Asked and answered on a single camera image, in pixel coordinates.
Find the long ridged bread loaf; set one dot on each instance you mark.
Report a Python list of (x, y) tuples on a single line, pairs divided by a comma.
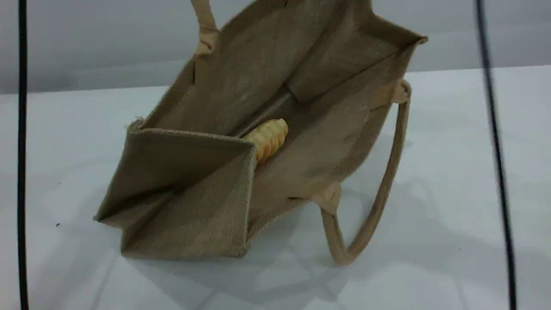
[(269, 137)]

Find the brown jute tote bag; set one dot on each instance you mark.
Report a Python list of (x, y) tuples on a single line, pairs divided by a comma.
[(215, 193)]

